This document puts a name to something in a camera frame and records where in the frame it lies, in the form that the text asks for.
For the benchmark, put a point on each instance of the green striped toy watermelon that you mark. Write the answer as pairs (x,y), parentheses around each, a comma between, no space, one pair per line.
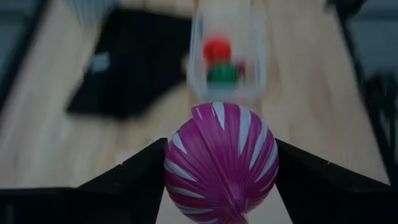
(222,74)

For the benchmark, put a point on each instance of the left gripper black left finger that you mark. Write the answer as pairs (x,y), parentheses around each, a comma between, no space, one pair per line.
(109,199)

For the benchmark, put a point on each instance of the clear plastic tupperware container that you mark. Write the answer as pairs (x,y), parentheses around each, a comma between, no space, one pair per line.
(194,77)

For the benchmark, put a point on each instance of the black cloth with white label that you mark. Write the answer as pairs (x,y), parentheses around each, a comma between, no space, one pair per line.
(140,68)

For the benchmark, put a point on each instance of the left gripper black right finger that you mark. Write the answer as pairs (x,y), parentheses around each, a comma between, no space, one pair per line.
(326,196)

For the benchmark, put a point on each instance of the red toy bell pepper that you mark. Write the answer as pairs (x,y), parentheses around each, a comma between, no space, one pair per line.
(217,51)

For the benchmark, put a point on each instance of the red toy cherry with stem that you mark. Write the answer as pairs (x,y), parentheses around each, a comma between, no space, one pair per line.
(241,70)

